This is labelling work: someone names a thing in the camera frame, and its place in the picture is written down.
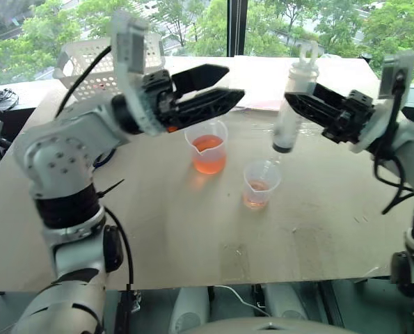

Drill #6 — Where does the pink-edged paper stack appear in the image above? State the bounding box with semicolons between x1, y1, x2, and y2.
231;97;285;112

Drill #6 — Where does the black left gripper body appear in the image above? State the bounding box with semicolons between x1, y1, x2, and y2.
142;69;180;134

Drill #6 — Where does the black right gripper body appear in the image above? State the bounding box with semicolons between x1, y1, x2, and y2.
322;89;377;145

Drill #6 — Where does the black window frame post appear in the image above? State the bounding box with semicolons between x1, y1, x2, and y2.
225;0;246;58

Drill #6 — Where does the large clear plastic syringe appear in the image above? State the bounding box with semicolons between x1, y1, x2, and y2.
271;41;321;154

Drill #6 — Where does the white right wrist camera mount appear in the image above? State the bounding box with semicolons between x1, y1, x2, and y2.
348;50;414;154

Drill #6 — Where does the blue cable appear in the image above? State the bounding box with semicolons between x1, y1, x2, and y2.
93;145;119;168

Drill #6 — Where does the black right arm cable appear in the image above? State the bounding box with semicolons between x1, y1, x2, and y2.
371;71;414;215

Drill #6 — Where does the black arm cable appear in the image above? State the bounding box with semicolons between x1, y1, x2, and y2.
371;71;414;215
55;44;135;292

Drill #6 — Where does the small beaker with red liquid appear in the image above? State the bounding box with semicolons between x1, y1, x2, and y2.
242;159;282;210

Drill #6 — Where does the black cable tie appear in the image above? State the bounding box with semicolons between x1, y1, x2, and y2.
95;178;126;202

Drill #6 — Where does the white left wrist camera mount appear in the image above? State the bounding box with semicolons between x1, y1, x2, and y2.
110;10;170;137

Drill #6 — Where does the thin white cable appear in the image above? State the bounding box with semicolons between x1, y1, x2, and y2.
209;285;274;318

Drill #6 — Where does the large beaker with red liquid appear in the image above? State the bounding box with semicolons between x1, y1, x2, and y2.
184;119;229;175

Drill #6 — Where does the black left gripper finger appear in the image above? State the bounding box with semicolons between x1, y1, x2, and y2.
170;64;230;95
174;88;246;127

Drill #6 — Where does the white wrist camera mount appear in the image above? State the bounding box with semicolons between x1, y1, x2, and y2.
348;50;414;154
110;10;170;137

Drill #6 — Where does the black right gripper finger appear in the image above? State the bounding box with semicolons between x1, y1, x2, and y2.
312;83;347;106
283;92;344;131

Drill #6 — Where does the white perforated plastic basket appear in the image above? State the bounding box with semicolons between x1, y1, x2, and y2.
52;34;166;101

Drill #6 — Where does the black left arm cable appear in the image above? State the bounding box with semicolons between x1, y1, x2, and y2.
55;44;135;292

